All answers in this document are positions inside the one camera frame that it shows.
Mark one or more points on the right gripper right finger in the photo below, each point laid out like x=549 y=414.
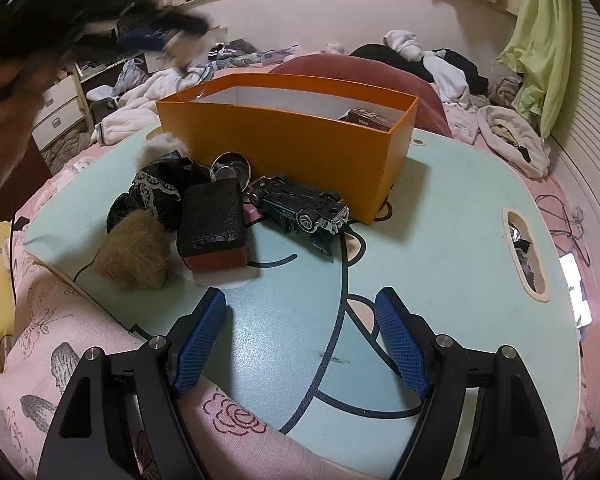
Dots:
x=510 y=437

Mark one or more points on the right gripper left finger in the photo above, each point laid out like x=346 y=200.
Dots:
x=90 y=434

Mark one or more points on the white fur pompom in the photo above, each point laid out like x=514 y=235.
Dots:
x=159 y=145

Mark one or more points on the brown fur pompom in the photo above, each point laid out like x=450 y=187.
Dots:
x=135 y=253

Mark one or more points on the black embroidered pouch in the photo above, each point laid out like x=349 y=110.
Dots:
x=159 y=188

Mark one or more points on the black orange leather case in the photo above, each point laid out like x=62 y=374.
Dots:
x=212 y=234

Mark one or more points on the brown tea carton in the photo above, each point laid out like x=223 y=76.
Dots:
x=367 y=118

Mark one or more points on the green toy car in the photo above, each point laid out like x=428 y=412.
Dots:
x=298 y=207

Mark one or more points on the white drawer cabinet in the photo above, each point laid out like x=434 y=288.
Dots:
x=64 y=108

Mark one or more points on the white fleece blanket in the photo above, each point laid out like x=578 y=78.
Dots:
x=137 y=108

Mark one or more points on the smartphone with lit screen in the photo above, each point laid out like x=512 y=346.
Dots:
x=579 y=301

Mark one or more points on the red velvet pillow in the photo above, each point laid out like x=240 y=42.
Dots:
x=430 y=112

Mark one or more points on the beige towel pile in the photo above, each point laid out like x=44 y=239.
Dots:
x=509 y=135

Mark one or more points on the black garment on bed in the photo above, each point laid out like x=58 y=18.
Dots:
x=477 y=84

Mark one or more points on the orange cardboard box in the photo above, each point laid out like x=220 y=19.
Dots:
x=289 y=124

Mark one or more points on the white garment on bed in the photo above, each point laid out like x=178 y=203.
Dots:
x=451 y=82

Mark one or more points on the green hanging cloth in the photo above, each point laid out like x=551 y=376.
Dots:
x=540 y=50

